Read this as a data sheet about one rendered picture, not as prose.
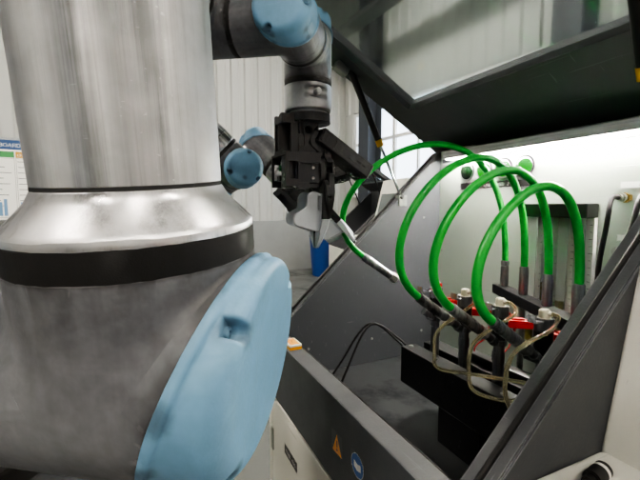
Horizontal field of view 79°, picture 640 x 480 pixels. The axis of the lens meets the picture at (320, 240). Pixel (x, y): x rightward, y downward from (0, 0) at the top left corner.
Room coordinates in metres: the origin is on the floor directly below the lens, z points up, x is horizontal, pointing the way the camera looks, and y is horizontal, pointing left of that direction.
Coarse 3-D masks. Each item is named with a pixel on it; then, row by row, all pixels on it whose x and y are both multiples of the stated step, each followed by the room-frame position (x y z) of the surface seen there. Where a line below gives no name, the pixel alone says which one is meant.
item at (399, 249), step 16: (464, 160) 0.71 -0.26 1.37; (480, 160) 0.73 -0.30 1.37; (496, 160) 0.74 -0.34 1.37; (512, 176) 0.76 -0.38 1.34; (416, 208) 0.67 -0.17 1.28; (400, 240) 0.65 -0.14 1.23; (528, 240) 0.78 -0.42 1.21; (400, 256) 0.65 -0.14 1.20; (528, 256) 0.78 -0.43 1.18; (400, 272) 0.65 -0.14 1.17; (528, 272) 0.78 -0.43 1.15; (528, 288) 0.78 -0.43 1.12; (432, 304) 0.68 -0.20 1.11
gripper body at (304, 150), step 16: (304, 112) 0.60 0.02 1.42; (320, 112) 0.60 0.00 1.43; (288, 128) 0.62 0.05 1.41; (304, 128) 0.61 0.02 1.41; (288, 144) 0.62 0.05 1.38; (304, 144) 0.62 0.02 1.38; (272, 160) 0.64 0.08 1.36; (288, 160) 0.58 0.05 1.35; (304, 160) 0.59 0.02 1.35; (320, 160) 0.60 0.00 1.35; (272, 176) 0.64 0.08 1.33; (288, 176) 0.58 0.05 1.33; (304, 176) 0.60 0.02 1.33; (320, 176) 0.60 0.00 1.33
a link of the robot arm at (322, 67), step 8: (320, 8) 0.60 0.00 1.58; (320, 16) 0.60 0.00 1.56; (328, 16) 0.61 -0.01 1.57; (328, 24) 0.61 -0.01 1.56; (328, 32) 0.61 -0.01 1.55; (328, 40) 0.59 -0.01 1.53; (328, 48) 0.60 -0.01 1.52; (320, 56) 0.58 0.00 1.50; (328, 56) 0.61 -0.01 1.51; (288, 64) 0.60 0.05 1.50; (312, 64) 0.59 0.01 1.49; (320, 64) 0.60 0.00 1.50; (328, 64) 0.61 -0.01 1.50; (288, 72) 0.61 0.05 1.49; (296, 72) 0.60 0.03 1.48; (304, 72) 0.59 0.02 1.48; (312, 72) 0.59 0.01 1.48; (320, 72) 0.60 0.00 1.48; (328, 72) 0.61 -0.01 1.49; (288, 80) 0.61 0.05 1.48; (296, 80) 0.60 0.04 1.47; (304, 80) 0.62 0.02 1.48; (312, 80) 0.62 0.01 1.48; (320, 80) 0.60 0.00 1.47; (328, 80) 0.61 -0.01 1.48
